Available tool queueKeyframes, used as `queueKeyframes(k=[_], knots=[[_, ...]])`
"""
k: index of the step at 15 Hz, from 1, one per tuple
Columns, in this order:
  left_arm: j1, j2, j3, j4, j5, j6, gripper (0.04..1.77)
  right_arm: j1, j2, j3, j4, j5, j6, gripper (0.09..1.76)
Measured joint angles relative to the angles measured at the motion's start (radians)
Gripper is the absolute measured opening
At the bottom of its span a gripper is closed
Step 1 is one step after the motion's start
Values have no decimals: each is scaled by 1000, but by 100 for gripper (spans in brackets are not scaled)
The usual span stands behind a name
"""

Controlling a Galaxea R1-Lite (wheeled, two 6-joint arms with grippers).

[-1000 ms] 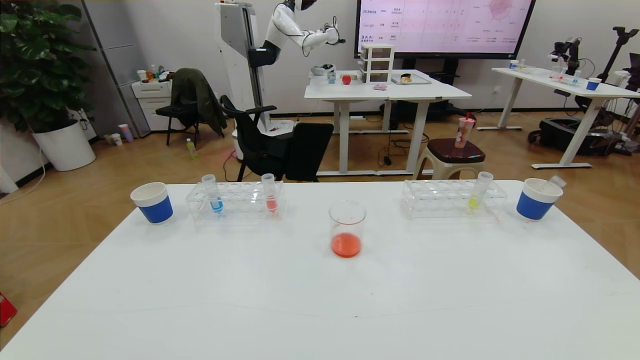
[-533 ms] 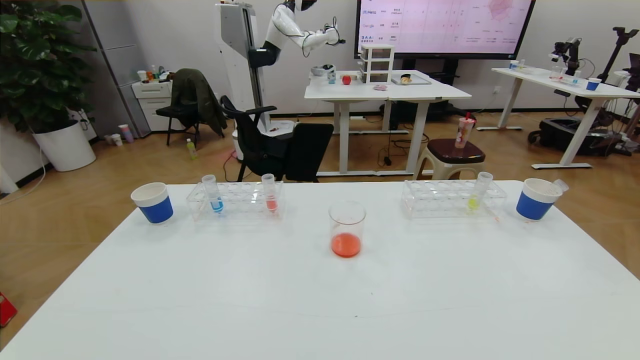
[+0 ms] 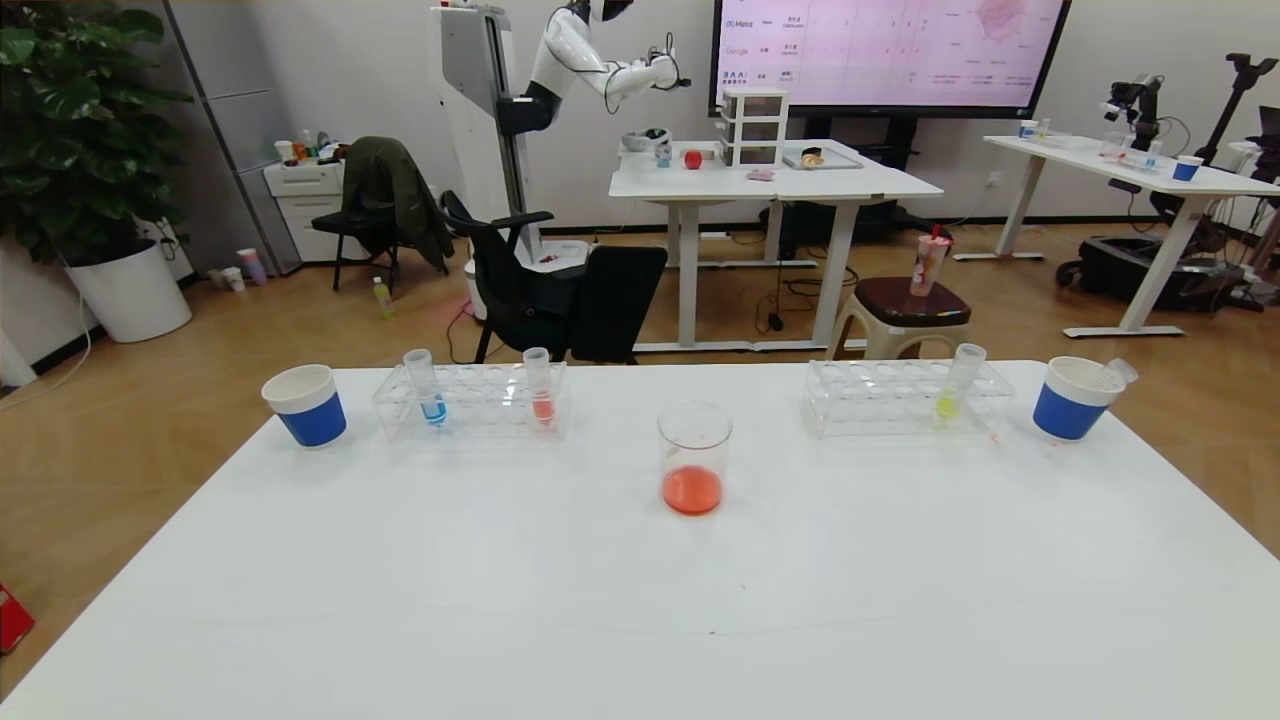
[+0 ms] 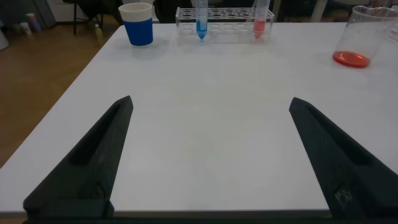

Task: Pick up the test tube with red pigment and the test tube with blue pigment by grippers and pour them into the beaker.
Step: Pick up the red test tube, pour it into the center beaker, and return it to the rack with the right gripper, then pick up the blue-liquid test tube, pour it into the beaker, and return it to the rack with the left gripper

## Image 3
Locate white plant pot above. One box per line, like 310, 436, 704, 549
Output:
64, 240, 193, 344

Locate blue white paper cup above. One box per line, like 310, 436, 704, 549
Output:
262, 364, 348, 449
1032, 356, 1128, 443

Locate brown top stool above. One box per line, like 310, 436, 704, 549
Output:
830, 276, 973, 359

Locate pink drink cup with straw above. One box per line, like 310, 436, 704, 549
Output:
910, 224, 954, 298

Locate olive green jacket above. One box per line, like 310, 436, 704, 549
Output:
342, 136, 454, 274

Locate white mini drawer organizer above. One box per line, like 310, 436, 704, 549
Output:
720, 87, 791, 167

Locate white drawer cabinet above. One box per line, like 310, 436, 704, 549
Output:
264, 160, 369, 264

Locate white humanoid robot on column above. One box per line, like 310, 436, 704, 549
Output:
430, 0, 693, 271

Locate red pigment test tube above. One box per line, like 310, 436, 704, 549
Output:
523, 347, 557, 427
1085, 357, 1140, 392

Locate clear acrylic test tube rack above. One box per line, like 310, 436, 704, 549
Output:
803, 358, 1017, 440
372, 361, 569, 444

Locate large green potted plant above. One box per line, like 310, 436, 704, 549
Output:
0, 0, 195, 268

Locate tall grey cabinet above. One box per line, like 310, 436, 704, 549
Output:
165, 0, 304, 274

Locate white long desk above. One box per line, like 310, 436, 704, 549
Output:
984, 131, 1280, 338

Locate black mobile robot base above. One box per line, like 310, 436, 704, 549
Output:
1056, 234, 1247, 313

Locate clear glass beaker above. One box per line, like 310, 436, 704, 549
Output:
657, 402, 734, 517

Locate black tall stand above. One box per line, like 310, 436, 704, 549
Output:
1195, 52, 1280, 169

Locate black four-legged chair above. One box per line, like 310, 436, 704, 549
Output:
311, 201, 404, 294

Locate large wall display screen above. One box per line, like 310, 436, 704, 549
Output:
708, 0, 1074, 119

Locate black office chair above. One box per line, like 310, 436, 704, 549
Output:
440, 189, 669, 363

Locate yellow pigment test tube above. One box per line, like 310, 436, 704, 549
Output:
934, 342, 988, 422

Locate red flat object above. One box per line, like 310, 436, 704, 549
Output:
0, 584, 37, 654

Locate white double desk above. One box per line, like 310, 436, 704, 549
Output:
608, 139, 944, 351

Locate blue pigment test tube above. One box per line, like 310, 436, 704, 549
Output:
403, 349, 448, 428

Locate grey tray with food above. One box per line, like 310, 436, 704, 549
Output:
783, 146, 865, 171

